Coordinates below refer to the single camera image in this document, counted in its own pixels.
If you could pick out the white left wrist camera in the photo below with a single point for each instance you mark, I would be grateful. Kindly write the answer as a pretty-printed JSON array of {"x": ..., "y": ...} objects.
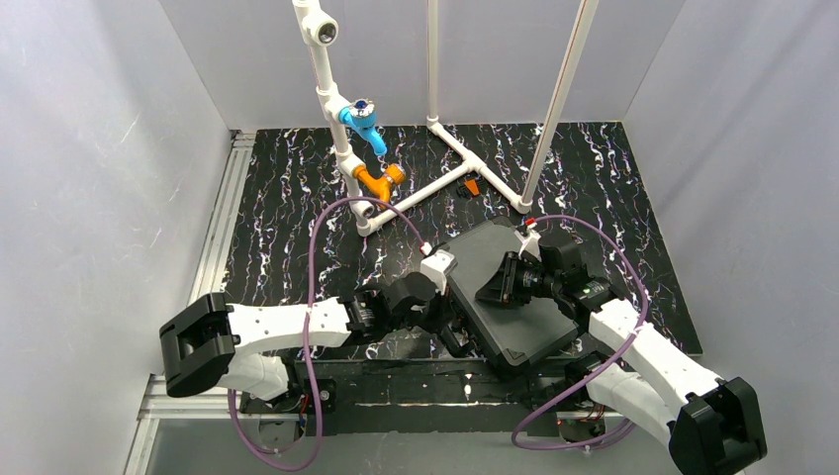
[{"x": 436, "y": 265}]

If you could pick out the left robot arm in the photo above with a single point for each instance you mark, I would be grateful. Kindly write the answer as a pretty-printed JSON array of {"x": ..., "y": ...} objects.
[{"x": 214, "y": 343}]

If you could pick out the white angled pole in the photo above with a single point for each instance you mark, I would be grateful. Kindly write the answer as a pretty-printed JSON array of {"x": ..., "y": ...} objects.
[{"x": 573, "y": 53}]

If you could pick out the black plastic poker case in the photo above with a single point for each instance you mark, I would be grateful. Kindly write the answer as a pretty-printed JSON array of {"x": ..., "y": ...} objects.
[{"x": 512, "y": 339}]

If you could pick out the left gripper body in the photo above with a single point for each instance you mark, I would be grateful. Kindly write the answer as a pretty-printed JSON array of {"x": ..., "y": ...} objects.
[{"x": 449, "y": 325}]

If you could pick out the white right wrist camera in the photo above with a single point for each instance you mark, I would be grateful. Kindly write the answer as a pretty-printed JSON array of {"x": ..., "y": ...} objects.
[{"x": 529, "y": 239}]

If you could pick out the orange black small clip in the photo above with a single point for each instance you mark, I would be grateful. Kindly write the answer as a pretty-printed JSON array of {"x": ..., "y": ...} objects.
[{"x": 471, "y": 187}]

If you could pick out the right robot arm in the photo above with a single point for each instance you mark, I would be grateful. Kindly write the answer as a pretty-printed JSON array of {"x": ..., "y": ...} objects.
[{"x": 709, "y": 425}]

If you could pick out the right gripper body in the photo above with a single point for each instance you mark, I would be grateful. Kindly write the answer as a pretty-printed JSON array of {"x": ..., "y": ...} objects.
[{"x": 502, "y": 284}]

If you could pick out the orange faucet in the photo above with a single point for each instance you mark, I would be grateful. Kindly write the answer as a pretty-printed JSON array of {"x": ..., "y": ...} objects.
[{"x": 383, "y": 186}]

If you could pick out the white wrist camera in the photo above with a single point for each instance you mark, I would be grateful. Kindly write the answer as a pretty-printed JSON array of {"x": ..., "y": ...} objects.
[
  {"x": 529, "y": 239},
  {"x": 436, "y": 265}
]

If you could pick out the aluminium rail frame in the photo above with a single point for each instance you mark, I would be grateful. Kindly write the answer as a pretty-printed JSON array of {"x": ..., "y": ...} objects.
[{"x": 155, "y": 405}]

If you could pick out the blue faucet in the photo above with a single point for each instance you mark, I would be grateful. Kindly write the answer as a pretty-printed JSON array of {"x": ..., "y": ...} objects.
[{"x": 361, "y": 116}]

